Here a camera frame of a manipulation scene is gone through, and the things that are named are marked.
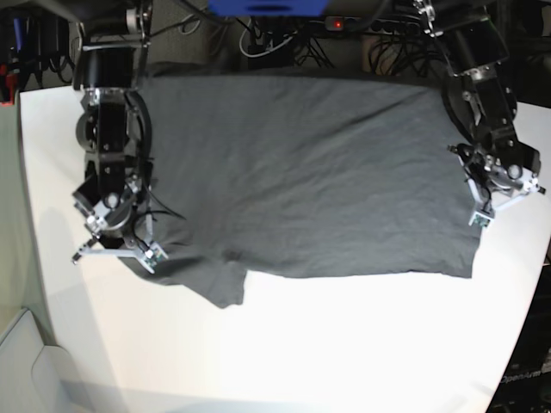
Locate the black equipment rack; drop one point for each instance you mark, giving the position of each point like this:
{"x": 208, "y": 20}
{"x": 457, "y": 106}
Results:
{"x": 35, "y": 37}

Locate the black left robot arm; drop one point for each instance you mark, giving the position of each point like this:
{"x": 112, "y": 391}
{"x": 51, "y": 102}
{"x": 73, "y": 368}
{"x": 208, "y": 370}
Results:
{"x": 474, "y": 50}

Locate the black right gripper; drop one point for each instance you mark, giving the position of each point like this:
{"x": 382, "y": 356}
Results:
{"x": 110, "y": 226}

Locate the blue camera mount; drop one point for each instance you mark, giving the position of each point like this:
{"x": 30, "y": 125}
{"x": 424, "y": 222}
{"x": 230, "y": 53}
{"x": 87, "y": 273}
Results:
{"x": 268, "y": 7}

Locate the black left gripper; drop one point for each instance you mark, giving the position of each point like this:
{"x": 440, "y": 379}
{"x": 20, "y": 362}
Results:
{"x": 507, "y": 181}

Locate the white camera bracket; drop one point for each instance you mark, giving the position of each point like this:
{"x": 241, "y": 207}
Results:
{"x": 499, "y": 193}
{"x": 125, "y": 249}

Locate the black power strip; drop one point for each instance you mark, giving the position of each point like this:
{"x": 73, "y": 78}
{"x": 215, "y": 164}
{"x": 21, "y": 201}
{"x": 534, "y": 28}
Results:
{"x": 393, "y": 25}

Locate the red clamp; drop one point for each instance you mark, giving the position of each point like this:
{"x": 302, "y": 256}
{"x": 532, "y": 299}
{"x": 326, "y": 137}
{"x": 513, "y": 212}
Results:
{"x": 8, "y": 84}

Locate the dark grey t-shirt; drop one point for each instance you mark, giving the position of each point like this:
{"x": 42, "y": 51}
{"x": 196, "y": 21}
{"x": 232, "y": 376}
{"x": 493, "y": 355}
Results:
{"x": 302, "y": 175}

